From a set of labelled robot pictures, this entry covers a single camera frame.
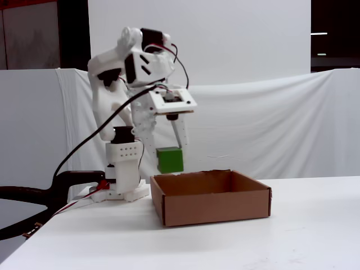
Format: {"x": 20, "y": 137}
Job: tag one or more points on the brown cabinet door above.
{"x": 31, "y": 36}

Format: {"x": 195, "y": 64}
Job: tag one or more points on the white backdrop panel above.
{"x": 239, "y": 39}

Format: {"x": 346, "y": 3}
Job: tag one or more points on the green cube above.
{"x": 170, "y": 160}

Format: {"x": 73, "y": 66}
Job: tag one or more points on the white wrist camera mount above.
{"x": 174, "y": 99}

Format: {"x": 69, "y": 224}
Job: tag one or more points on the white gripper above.
{"x": 144, "y": 124}

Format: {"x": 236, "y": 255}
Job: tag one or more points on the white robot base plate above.
{"x": 132, "y": 194}

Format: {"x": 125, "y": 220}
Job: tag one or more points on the brown cardboard box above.
{"x": 213, "y": 205}

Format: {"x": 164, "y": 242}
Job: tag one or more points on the long ceiling light strip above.
{"x": 319, "y": 34}

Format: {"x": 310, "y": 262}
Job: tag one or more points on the white draped cloth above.
{"x": 253, "y": 126}

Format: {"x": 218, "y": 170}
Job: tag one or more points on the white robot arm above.
{"x": 107, "y": 95}

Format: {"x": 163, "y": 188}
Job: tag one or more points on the white side partition board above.
{"x": 28, "y": 126}

